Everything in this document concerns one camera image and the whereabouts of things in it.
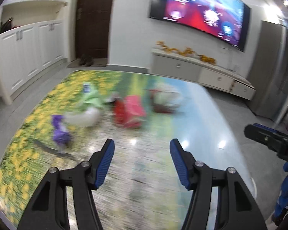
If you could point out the golden tiger figurine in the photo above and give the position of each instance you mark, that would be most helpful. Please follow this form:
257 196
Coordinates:
206 59

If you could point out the white shoe cabinet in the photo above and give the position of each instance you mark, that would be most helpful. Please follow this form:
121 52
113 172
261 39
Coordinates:
31 40

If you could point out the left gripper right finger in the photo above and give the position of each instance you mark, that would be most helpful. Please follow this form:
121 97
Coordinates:
235 206

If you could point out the pair of dark shoes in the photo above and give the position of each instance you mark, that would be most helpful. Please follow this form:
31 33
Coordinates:
86 60

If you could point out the wall mounted television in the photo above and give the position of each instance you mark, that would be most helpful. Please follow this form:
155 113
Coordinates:
227 20

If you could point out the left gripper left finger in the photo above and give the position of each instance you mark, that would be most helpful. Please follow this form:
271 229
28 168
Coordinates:
61 190

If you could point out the purple wrapper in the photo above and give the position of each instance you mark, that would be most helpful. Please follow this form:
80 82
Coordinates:
61 135

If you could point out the green tissue packet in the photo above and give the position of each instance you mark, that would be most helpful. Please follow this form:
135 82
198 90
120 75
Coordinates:
90 98

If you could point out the clear red wrapper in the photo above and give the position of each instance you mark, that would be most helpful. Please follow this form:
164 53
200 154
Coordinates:
165 98

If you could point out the pink red wrapper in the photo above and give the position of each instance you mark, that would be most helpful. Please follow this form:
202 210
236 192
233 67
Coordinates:
129 112

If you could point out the golden dragon figurine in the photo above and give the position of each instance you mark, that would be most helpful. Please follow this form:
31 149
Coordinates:
187 52

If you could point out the white tv cabinet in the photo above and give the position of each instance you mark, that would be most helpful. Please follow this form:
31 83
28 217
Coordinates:
194 70

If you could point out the blue gloved right hand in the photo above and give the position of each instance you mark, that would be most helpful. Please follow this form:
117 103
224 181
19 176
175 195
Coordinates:
281 206

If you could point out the grey refrigerator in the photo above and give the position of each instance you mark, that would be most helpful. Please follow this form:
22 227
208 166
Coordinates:
269 72

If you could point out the white plastic bag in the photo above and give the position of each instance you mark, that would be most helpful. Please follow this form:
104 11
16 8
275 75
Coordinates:
88 118

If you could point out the dark brown entrance door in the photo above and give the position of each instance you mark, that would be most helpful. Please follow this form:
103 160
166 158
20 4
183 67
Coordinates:
92 28

